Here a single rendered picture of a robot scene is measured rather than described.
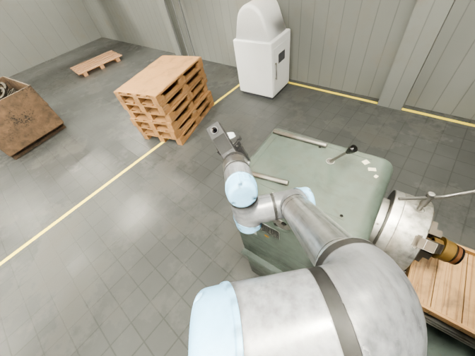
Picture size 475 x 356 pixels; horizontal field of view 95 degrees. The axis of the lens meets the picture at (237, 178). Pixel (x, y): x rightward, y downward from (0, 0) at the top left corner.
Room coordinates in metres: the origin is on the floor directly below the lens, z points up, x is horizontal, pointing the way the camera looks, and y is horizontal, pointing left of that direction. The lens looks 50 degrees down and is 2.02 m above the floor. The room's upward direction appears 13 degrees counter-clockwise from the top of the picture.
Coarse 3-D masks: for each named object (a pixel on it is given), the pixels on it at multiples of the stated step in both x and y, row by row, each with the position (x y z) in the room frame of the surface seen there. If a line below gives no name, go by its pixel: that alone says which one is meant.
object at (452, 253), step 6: (438, 240) 0.23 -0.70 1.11; (444, 240) 0.22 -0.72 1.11; (450, 246) 0.20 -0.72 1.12; (456, 246) 0.19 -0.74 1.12; (444, 252) 0.18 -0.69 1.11; (450, 252) 0.18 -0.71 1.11; (456, 252) 0.18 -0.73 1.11; (462, 252) 0.17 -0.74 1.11; (438, 258) 0.18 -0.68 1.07; (444, 258) 0.17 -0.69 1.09; (450, 258) 0.16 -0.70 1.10; (456, 258) 0.16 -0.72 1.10; (462, 258) 0.15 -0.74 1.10; (456, 264) 0.14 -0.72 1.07
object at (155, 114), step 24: (144, 72) 3.35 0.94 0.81; (168, 72) 3.15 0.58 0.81; (192, 72) 3.26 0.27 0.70; (120, 96) 2.91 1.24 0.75; (144, 96) 2.65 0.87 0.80; (168, 96) 2.72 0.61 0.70; (192, 96) 3.09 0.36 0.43; (144, 120) 2.84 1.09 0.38; (168, 120) 2.61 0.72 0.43; (192, 120) 2.93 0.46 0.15
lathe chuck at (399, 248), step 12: (408, 204) 0.34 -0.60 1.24; (432, 204) 0.33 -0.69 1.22; (408, 216) 0.30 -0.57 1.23; (420, 216) 0.29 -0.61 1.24; (432, 216) 0.28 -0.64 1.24; (396, 228) 0.28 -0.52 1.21; (408, 228) 0.26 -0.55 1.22; (420, 228) 0.25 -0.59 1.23; (396, 240) 0.24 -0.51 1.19; (408, 240) 0.23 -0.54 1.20; (396, 252) 0.21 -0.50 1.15; (408, 252) 0.20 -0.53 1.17; (408, 264) 0.17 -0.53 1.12
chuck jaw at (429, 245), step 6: (414, 240) 0.22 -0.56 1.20; (420, 240) 0.22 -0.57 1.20; (426, 240) 0.22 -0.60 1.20; (432, 240) 0.23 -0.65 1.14; (414, 246) 0.21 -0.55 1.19; (420, 246) 0.20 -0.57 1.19; (426, 246) 0.20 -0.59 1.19; (432, 246) 0.20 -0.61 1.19; (438, 246) 0.20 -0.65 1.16; (444, 246) 0.20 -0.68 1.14; (432, 252) 0.18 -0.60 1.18; (438, 252) 0.19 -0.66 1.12
